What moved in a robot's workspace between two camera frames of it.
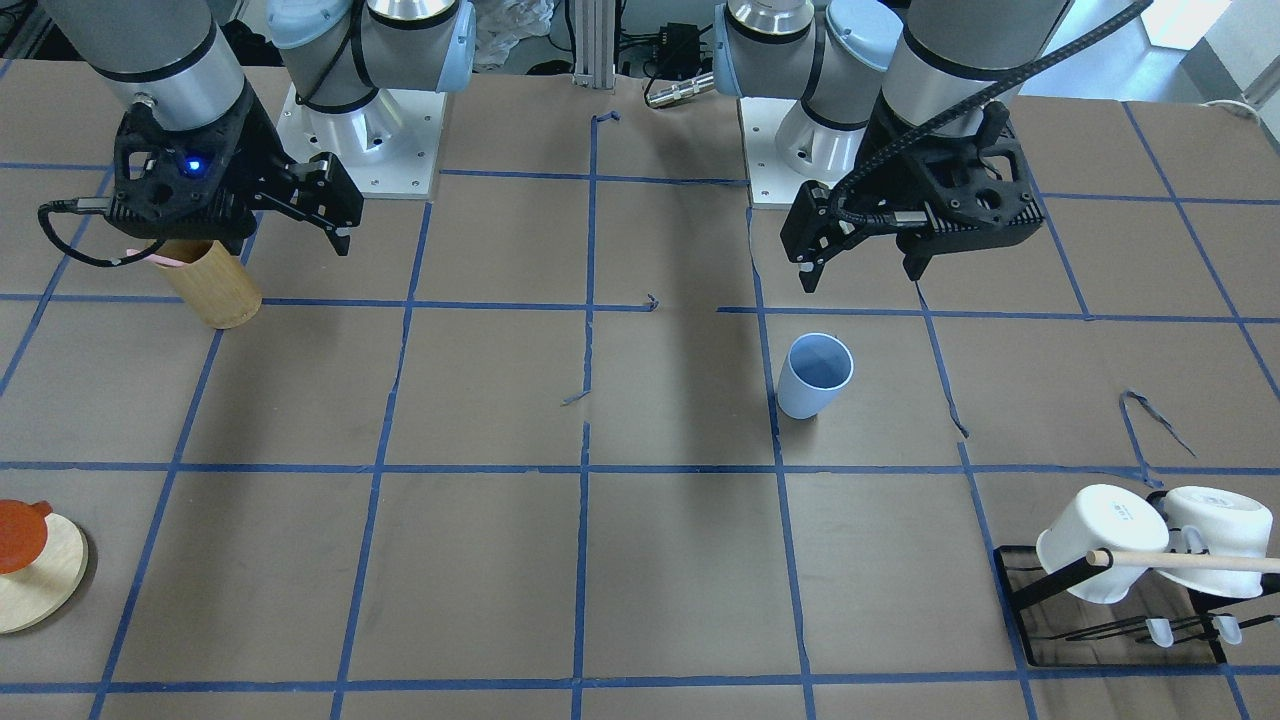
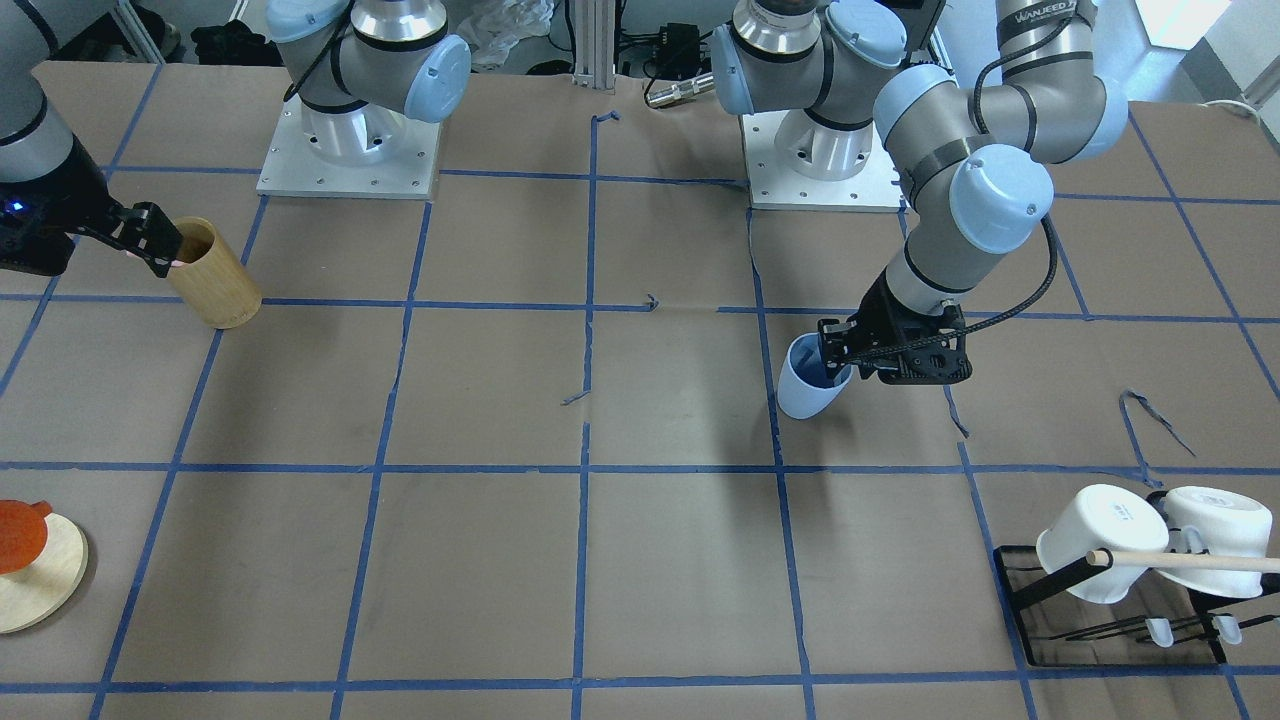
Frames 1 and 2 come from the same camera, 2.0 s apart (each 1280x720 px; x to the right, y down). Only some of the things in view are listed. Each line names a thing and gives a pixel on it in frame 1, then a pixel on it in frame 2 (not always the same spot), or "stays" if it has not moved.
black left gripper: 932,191 → 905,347
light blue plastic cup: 815,369 stays
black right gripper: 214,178 → 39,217
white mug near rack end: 1103,517 stays
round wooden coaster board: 37,592 stays
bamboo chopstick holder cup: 216,282 stays
